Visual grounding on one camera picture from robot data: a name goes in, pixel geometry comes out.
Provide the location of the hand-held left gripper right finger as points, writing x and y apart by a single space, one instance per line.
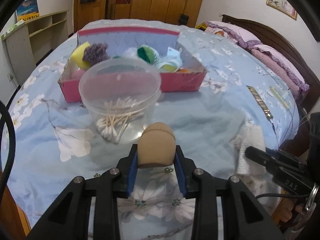
180 175

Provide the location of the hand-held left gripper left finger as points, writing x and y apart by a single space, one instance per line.
132 175

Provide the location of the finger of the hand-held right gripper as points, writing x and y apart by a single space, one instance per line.
260 158
285 158

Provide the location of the white gauze cloth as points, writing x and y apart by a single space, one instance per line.
250 142

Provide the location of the tan makeup sponge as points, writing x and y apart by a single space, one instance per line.
156 145

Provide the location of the bunch of cotton swabs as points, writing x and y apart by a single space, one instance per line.
110 127

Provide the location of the clear plastic container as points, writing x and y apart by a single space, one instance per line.
120 85

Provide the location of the red cardboard box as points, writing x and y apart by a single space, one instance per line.
180 82

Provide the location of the orange ribbon bow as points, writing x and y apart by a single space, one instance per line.
185 70

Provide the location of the pink egg-shaped makeup sponge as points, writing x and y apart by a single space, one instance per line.
76 75

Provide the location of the blue face mask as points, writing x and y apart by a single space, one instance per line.
172 58

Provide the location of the green white roll packet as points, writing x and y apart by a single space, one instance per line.
147 52

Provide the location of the purple knitted sock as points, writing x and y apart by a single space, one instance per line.
96 52

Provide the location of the yellow sponge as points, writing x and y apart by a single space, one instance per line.
77 53

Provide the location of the person's right hand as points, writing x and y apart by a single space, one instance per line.
287 212

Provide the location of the silver metal clip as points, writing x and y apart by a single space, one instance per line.
311 197

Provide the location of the dark patterned strip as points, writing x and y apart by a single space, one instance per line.
260 102

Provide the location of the purple ruffled pillow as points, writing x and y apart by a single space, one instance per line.
235 33
280 67

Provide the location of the cartoon print pillow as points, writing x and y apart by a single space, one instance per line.
217 31

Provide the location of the yellow patterned cloth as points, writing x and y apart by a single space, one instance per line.
200 25

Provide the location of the black hanging bag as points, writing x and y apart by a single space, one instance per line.
184 19

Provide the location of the wooden door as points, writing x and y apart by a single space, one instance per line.
80 17

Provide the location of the grey desk with shelves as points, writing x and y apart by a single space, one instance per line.
17 50

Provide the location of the red basket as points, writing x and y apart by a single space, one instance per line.
122 0

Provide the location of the wooden wardrobe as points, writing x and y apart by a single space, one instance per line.
162 0

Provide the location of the green and white pack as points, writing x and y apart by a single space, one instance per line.
15 27

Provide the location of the blue and yellow painting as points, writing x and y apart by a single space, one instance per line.
27 9

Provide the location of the white wall outlet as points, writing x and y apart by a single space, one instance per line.
11 76

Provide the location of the framed wall photo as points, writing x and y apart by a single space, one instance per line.
282 2

